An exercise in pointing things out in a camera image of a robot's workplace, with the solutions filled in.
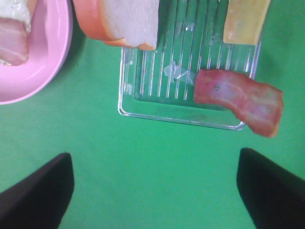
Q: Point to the clear right plastic tray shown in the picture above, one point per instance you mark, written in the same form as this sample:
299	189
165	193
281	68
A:
159	84

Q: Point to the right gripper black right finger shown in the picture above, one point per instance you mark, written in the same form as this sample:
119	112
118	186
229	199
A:
273	196

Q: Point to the red bacon strip tray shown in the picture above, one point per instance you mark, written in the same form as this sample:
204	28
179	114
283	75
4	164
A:
259	105

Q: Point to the pink bacon strip tray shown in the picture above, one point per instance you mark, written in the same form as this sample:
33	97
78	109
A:
14	43

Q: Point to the green lettuce leaf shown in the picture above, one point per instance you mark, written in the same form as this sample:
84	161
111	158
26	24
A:
16	10

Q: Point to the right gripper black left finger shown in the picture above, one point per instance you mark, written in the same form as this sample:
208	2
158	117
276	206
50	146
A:
40	200

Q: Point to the yellow cheese slice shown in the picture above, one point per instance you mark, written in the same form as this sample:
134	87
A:
244	21

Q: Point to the upright toast bread slice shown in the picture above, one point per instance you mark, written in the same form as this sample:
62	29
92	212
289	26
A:
122	23

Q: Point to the pink round plate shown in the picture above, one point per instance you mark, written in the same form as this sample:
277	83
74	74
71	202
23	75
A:
50	40

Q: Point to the green tablecloth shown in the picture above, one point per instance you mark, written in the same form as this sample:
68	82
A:
133	173

